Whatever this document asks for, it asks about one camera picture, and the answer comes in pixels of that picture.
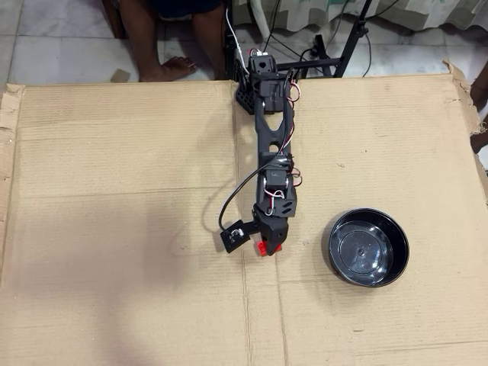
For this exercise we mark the brown corrugated cardboard sheet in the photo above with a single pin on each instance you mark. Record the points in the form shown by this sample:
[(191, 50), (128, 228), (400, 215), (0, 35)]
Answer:
[(114, 190)]

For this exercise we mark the person bare leg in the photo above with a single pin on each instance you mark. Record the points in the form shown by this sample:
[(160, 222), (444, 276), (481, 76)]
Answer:
[(207, 45), (146, 38)]

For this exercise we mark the black metal tripod stand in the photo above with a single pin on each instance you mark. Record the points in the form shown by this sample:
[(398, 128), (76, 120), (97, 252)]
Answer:
[(351, 42)]

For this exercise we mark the dark shorts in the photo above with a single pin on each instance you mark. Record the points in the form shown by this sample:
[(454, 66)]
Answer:
[(183, 7)]

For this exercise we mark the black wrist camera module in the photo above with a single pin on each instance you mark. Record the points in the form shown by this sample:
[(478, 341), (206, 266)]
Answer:
[(233, 236)]

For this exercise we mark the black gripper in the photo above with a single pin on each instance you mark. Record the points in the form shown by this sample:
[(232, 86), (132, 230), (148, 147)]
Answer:
[(273, 233)]

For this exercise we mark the person bare foot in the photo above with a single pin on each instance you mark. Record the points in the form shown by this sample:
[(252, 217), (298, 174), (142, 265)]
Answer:
[(479, 89)]

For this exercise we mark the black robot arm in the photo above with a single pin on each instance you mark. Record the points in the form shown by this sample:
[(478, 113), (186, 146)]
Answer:
[(265, 129)]

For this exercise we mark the red lego block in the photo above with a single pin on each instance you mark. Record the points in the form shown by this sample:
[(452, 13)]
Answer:
[(261, 248)]

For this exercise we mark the white plastic pipe leg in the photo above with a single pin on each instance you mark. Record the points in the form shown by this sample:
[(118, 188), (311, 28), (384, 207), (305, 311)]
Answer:
[(261, 19)]

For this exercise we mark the black round plastic bowl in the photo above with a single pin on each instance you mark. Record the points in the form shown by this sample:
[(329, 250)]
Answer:
[(366, 251)]

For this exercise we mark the dark wooden furniture leg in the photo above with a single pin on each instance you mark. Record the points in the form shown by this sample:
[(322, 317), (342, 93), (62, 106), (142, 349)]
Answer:
[(113, 19)]

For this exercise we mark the small cardboard scrap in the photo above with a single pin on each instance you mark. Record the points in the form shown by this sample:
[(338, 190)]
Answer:
[(120, 75)]

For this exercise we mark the black metal post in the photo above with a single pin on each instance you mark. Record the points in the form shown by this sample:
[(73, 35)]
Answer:
[(230, 57)]

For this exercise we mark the green white patterned cloth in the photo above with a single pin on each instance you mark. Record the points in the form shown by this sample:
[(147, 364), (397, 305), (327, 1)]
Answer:
[(419, 11)]

